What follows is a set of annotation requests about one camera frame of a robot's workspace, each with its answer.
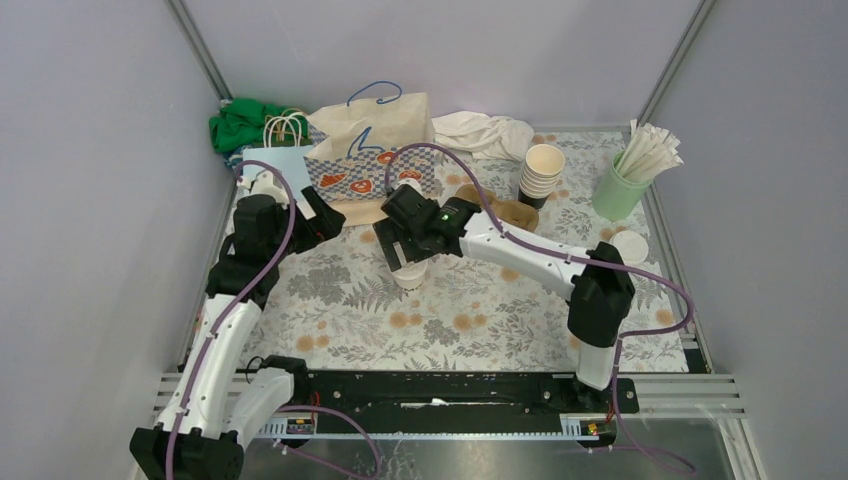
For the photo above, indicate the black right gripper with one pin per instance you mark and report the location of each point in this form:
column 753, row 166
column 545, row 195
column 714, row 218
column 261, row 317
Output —
column 389, row 233

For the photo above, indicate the stack of white lids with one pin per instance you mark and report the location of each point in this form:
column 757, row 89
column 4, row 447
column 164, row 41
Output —
column 632, row 247

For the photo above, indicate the blue checkered paper bag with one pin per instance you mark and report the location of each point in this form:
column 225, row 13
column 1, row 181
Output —
column 362, row 143

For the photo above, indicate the stack of black paper cups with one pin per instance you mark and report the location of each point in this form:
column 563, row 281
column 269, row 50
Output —
column 541, row 171

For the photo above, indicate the white cloth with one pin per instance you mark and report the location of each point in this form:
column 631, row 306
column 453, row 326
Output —
column 483, row 136

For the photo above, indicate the bundle of white wrapped straws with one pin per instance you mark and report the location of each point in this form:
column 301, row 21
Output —
column 650, row 151

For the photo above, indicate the green straw holder cup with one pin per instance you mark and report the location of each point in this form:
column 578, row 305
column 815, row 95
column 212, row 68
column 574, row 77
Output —
column 616, row 197

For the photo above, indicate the stack of brown cup carriers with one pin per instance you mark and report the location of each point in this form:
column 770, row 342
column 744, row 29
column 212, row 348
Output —
column 512, row 212

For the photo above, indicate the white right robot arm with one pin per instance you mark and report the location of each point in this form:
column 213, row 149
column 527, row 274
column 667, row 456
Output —
column 592, row 282

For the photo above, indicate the floral tablecloth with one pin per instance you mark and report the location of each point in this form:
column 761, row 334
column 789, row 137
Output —
column 338, row 306

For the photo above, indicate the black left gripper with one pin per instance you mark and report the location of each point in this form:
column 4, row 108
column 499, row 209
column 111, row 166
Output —
column 324, row 225

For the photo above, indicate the light blue paper bag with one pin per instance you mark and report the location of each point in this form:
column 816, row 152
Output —
column 284, row 148

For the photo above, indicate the green cloth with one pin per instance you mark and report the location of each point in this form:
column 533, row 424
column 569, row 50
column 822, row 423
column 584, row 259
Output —
column 242, row 121

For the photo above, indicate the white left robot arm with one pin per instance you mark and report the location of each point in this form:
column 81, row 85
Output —
column 197, row 435

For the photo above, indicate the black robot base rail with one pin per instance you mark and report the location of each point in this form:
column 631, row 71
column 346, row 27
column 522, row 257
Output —
column 431, row 403

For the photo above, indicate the white paper coffee cup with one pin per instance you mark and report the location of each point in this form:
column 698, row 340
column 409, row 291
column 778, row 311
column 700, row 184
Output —
column 412, row 275

